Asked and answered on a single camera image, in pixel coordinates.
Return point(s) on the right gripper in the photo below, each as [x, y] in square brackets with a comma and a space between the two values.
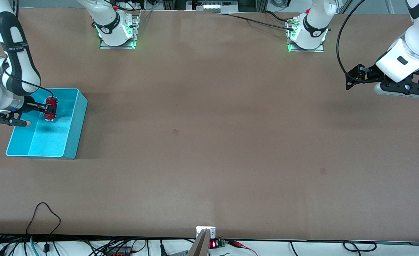
[32, 106]

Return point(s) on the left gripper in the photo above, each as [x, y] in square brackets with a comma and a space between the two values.
[370, 73]

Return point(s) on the red beetle toy car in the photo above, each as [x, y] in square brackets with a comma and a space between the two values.
[50, 114]

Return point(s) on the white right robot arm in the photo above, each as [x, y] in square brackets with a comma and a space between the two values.
[10, 53]

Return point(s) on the blue plastic box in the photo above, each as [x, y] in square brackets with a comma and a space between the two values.
[53, 138]

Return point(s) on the lit equipment rack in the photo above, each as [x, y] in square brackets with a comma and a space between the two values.
[213, 5]

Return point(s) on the small red-digit display board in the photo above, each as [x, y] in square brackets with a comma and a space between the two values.
[216, 244]

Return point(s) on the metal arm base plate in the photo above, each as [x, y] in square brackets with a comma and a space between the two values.
[134, 25]
[319, 48]

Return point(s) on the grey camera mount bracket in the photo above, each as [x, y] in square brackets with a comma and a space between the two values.
[204, 236]

